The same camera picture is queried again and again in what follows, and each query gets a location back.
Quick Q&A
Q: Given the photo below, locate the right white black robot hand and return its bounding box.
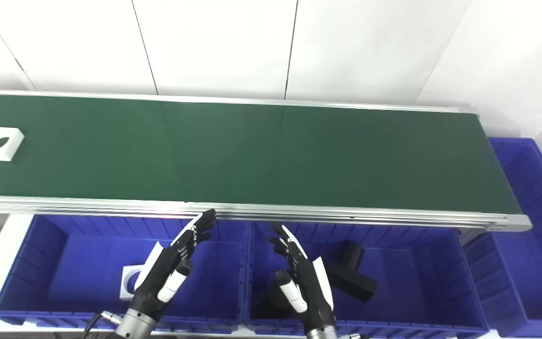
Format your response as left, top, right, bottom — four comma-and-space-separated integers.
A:
269, 222, 337, 331

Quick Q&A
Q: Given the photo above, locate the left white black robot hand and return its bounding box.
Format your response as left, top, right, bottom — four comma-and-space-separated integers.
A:
131, 209, 217, 322

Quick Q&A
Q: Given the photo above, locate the black T-shaped part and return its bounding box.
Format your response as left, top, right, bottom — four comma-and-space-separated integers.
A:
327, 240, 379, 303

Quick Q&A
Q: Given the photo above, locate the black block part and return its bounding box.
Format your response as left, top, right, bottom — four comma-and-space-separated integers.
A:
254, 282, 296, 321

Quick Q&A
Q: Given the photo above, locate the blue plastic bin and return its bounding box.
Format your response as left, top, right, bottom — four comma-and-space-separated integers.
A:
462, 137, 542, 338
243, 221, 491, 339
0, 214, 253, 336

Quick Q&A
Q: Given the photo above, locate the green conveyor belt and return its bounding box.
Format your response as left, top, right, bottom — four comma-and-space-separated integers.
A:
0, 87, 533, 234
0, 92, 524, 215

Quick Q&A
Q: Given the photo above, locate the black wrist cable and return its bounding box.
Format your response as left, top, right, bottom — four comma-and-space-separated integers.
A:
82, 311, 124, 339

